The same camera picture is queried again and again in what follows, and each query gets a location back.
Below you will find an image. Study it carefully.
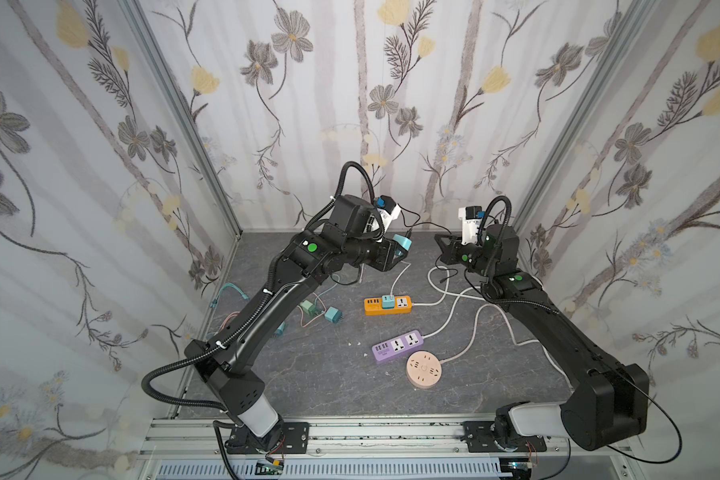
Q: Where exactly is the pink round power strip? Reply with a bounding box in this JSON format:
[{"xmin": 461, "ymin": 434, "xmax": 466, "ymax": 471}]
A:
[{"xmin": 406, "ymin": 350, "xmax": 442, "ymax": 390}]

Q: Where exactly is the orange power strip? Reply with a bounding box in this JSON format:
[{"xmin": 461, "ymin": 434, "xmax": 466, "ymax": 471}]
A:
[{"xmin": 364, "ymin": 295, "xmax": 413, "ymax": 316}]

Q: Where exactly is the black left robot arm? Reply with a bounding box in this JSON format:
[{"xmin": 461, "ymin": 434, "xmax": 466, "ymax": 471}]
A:
[{"xmin": 185, "ymin": 195, "xmax": 411, "ymax": 448}]

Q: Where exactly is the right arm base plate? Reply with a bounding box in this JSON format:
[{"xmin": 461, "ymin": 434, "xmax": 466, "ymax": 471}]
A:
[{"xmin": 461, "ymin": 421, "xmax": 547, "ymax": 454}]

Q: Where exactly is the black corrugated cable conduit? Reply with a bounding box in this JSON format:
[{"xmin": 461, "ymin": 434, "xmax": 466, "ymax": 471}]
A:
[{"xmin": 140, "ymin": 341, "xmax": 232, "ymax": 412}]

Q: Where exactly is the green charger plug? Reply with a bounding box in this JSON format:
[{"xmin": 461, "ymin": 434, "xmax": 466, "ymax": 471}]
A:
[{"xmin": 299, "ymin": 300, "xmax": 322, "ymax": 318}]

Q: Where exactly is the teal charger black cable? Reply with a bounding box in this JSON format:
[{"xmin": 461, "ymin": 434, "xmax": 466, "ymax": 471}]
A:
[{"xmin": 329, "ymin": 206, "xmax": 457, "ymax": 286}]

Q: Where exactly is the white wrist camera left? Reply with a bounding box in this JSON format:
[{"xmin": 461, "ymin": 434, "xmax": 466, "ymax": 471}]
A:
[{"xmin": 375, "ymin": 195, "xmax": 401, "ymax": 230}]

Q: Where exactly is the teal charging cable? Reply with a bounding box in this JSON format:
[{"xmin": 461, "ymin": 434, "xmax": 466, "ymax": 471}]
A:
[{"xmin": 206, "ymin": 281, "xmax": 250, "ymax": 313}]

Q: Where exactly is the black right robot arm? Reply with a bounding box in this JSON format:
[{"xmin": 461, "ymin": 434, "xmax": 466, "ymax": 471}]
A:
[{"xmin": 435, "ymin": 224, "xmax": 649, "ymax": 451}]

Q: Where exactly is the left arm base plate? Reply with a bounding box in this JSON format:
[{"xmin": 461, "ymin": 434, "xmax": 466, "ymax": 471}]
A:
[{"xmin": 222, "ymin": 422, "xmax": 310, "ymax": 454}]

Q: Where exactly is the teal charger white cable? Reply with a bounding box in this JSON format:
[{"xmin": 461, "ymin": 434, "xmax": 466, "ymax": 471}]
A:
[{"xmin": 380, "ymin": 260, "xmax": 412, "ymax": 311}]

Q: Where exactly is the purple power strip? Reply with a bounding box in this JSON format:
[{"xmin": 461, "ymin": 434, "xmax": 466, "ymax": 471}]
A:
[{"xmin": 372, "ymin": 330, "xmax": 424, "ymax": 364}]

